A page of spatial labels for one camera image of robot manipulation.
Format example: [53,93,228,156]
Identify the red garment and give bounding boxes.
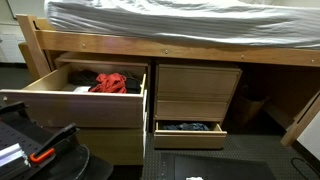
[88,72,128,94]

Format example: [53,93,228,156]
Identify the wooden bed frame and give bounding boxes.
[15,13,320,148]

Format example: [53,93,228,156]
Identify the white cabinet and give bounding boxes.
[0,22,27,64]

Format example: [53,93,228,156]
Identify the white sheeted mattress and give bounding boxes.
[43,0,320,50]

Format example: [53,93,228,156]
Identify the wide wooden dresser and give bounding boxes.
[43,51,151,166]

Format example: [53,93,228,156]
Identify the narrow wooden dresser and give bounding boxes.
[153,63,243,123]

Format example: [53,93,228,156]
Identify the aluminium extrusion bar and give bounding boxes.
[0,143,32,174]

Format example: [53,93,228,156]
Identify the black floor cable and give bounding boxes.
[290,157,320,179]

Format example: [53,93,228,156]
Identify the open small wooden drawer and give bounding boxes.
[153,120,228,150]

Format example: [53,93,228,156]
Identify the open wide wooden drawer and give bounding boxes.
[0,63,148,129]

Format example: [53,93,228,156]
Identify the dark blue clothes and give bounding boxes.
[162,122,210,132]

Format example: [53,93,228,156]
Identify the brown paper bag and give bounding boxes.
[233,94,268,126]

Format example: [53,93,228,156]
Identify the black clamp orange handle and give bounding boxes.
[29,123,80,165]

